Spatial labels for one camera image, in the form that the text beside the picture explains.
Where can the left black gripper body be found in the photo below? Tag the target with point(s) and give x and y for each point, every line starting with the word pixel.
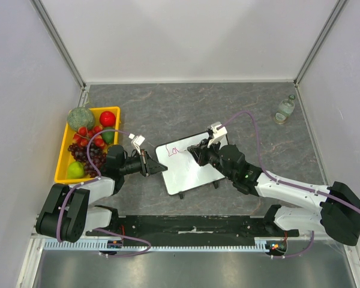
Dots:
pixel 144 166

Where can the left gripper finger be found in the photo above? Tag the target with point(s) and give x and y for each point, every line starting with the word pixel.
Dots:
pixel 152 162
pixel 156 168

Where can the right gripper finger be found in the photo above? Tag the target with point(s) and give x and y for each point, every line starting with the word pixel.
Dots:
pixel 196 154
pixel 196 147

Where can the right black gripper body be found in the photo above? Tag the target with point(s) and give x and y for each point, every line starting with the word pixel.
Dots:
pixel 204 153

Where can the white whiteboard black frame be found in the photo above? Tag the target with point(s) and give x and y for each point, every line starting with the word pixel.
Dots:
pixel 183 172

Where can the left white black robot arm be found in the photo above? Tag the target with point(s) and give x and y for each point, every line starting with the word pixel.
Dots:
pixel 65 214

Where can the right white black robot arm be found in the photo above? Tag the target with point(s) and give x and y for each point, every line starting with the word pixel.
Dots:
pixel 333 209

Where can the green lime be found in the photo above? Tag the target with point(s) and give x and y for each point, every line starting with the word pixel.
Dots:
pixel 108 135

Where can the purple grape bunch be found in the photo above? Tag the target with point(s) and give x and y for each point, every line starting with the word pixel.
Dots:
pixel 91 161

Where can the red apple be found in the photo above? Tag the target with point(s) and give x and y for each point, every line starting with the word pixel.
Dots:
pixel 107 119

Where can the yellow plastic bin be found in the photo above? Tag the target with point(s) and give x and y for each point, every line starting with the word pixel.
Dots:
pixel 65 157

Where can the red strawberry cluster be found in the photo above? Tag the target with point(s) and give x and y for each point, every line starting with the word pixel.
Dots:
pixel 82 137

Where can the green pear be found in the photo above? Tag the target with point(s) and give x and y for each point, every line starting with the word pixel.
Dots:
pixel 75 170

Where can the green netted melon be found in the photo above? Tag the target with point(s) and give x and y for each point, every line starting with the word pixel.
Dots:
pixel 80 117

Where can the clear glass bottle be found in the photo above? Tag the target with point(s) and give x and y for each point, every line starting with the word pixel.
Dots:
pixel 285 109

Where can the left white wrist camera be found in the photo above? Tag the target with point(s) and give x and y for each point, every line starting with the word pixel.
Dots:
pixel 136 141

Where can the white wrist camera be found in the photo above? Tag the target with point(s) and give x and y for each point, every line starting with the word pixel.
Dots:
pixel 216 133
pixel 136 141

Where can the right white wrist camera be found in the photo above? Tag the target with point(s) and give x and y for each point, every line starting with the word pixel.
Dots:
pixel 216 133

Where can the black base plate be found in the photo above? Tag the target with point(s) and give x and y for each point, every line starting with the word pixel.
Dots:
pixel 197 230

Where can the white slotted cable duct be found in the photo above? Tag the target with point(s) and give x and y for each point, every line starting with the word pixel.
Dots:
pixel 109 245

